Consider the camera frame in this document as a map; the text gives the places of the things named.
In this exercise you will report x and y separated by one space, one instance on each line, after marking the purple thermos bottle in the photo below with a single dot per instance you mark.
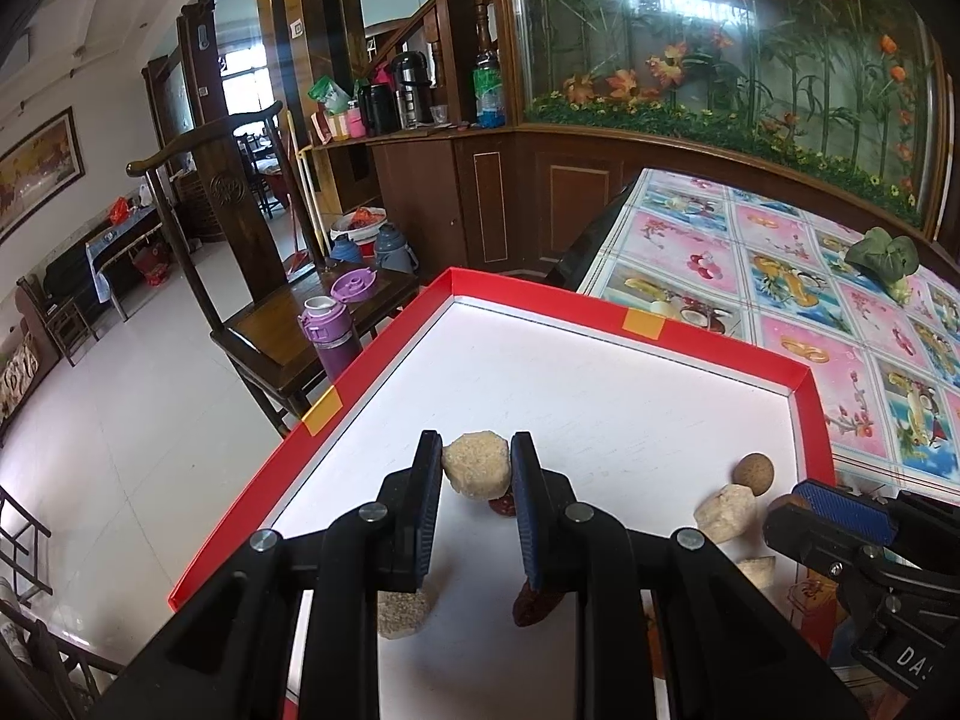
328 326

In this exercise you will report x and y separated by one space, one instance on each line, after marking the side table with cloth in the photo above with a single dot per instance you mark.
128 240

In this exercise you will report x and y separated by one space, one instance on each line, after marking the fruit pattern tablecloth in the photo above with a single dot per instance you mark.
760 270

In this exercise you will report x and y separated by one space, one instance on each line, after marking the glass flower display cabinet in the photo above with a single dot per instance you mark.
854 93

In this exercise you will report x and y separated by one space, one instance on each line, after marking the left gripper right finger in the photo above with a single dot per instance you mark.
570 546

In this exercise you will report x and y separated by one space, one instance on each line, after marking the dark wooden chair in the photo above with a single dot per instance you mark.
263 341

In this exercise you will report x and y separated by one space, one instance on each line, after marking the green plastic bottle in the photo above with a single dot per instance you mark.
488 85

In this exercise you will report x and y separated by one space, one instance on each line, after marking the green leafy vegetable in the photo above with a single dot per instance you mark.
886 261

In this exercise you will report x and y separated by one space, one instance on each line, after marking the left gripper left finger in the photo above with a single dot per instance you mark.
382 546

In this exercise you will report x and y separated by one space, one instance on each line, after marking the purple thermos lid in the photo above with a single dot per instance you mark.
355 286

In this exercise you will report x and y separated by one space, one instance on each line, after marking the brown round fruit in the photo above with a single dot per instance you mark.
789 500
756 472

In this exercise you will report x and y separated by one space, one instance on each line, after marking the framed wall painting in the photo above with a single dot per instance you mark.
38 167

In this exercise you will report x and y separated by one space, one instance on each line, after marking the red gift box lid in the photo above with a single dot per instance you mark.
489 515

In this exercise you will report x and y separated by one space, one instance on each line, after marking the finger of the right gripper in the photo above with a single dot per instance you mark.
856 514

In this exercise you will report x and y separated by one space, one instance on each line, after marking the black thermos flask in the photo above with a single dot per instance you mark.
412 88

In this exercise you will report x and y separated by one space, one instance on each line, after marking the dark red jujube date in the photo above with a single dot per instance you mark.
533 606

